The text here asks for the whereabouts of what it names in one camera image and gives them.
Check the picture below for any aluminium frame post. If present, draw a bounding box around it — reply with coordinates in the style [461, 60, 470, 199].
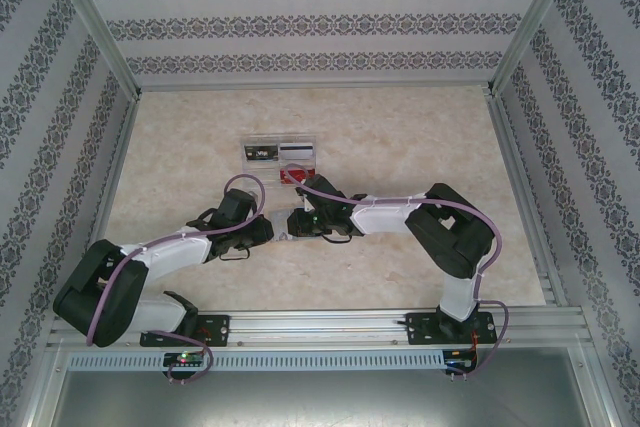
[42, 0, 144, 98]
[484, 0, 584, 96]

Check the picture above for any red card with white lettering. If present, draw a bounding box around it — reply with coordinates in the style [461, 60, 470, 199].
[278, 169, 315, 186]

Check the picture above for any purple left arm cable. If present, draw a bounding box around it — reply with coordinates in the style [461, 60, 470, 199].
[84, 172, 267, 386]

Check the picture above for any white card with black stripe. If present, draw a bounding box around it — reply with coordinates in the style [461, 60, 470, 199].
[279, 142, 316, 161]

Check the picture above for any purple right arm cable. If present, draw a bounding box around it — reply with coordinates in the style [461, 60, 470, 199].
[282, 161, 511, 379]

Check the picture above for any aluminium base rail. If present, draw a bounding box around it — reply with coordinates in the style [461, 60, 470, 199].
[47, 309, 586, 348]

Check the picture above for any grey metal sheet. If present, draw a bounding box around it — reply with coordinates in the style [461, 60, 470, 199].
[49, 346, 611, 427]

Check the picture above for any aluminium side rail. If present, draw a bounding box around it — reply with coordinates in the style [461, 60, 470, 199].
[487, 94, 569, 308]
[67, 94, 144, 313]

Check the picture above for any grey slotted cable duct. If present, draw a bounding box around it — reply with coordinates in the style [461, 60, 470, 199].
[67, 349, 446, 372]

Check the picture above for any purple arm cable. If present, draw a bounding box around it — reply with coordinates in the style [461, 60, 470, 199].
[84, 172, 267, 386]
[282, 161, 511, 379]

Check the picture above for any clear acrylic card tray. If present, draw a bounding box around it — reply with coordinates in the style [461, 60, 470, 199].
[238, 134, 320, 189]

